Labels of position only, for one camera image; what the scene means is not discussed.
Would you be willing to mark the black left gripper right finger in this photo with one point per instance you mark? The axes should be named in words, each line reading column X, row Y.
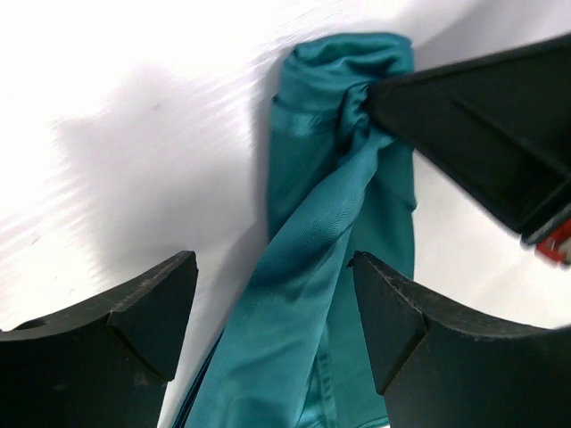
column 439, row 363

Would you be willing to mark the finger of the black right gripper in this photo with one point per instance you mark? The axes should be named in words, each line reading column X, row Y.
column 498, row 126

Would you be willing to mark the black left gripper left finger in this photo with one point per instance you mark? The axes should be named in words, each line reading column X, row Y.
column 103, row 362

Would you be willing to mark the teal cloth napkin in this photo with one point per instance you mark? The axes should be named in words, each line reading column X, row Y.
column 293, row 353

